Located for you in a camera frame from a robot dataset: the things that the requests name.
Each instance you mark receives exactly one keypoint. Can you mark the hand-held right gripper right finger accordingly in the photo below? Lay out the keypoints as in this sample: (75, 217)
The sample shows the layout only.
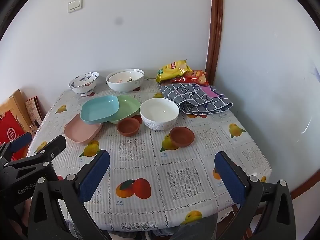
(230, 177)

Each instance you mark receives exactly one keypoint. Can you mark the grey checked cloth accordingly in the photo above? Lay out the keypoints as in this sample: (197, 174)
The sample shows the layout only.
(195, 102)

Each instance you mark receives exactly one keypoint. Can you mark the white bowl orange lettering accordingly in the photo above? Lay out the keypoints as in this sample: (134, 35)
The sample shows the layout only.
(120, 78)

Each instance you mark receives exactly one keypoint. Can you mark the light blue plate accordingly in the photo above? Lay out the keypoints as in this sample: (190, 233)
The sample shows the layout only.
(98, 110)

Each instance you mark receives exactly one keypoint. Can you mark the brown wooden door frame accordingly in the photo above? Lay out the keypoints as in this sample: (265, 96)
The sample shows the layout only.
(216, 30)

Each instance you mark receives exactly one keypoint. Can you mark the small brown dish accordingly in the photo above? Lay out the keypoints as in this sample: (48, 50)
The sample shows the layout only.
(138, 119)
(181, 137)
(127, 130)

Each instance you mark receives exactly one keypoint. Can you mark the light green plate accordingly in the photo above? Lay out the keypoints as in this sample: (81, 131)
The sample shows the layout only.
(128, 107)

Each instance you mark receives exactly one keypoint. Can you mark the fruit printed tablecloth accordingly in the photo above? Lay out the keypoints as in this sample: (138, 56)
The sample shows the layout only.
(155, 160)

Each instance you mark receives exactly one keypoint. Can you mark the pink plate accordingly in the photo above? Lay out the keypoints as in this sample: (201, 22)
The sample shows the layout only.
(80, 133)

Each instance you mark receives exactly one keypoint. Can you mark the white light switch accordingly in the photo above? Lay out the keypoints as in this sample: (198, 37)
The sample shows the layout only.
(75, 4)

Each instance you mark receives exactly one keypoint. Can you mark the red chip bag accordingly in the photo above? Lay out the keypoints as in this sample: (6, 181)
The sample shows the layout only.
(197, 76)

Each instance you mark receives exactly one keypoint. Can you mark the patterned cardboard box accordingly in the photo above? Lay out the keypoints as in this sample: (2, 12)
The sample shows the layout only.
(33, 110)

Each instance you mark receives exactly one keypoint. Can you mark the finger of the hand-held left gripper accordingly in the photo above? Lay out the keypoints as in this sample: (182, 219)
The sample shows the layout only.
(50, 150)
(21, 140)

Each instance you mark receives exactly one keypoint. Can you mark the yellow chip bag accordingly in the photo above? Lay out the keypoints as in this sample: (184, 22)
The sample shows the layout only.
(172, 71)

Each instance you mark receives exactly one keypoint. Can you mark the blue and white patterned bowl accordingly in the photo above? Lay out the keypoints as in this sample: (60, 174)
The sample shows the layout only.
(83, 85)

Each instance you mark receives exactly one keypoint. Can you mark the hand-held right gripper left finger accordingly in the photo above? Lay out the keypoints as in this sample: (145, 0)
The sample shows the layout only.
(95, 177)

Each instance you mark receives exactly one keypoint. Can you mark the plain white bowl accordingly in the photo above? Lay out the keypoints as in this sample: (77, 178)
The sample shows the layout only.
(160, 122)

